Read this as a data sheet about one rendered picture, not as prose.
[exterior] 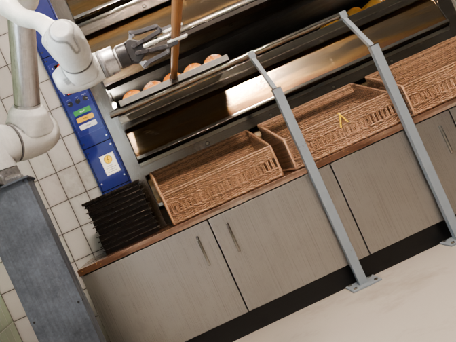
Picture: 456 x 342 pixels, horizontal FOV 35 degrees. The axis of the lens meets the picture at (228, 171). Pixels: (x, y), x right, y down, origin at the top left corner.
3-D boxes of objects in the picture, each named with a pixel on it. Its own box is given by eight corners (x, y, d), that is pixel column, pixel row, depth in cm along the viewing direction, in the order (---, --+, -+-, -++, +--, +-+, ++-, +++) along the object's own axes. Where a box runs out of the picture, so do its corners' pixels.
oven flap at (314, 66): (139, 163, 370) (125, 130, 376) (447, 26, 384) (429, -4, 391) (138, 160, 365) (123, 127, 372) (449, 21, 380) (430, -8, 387)
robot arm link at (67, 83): (110, 86, 234) (100, 64, 222) (66, 105, 233) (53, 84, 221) (99, 61, 239) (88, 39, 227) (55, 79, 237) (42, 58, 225)
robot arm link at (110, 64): (108, 80, 236) (124, 72, 237) (105, 75, 227) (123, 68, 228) (96, 54, 236) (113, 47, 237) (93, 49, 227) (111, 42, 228)
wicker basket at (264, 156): (169, 222, 368) (147, 173, 368) (269, 177, 374) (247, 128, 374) (172, 226, 320) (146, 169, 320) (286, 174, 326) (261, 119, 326)
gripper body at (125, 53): (112, 48, 236) (138, 37, 237) (123, 72, 236) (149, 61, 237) (110, 43, 228) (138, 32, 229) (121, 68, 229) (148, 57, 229)
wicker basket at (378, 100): (277, 174, 373) (254, 125, 373) (372, 129, 380) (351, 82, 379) (295, 170, 325) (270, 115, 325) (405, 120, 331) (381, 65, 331)
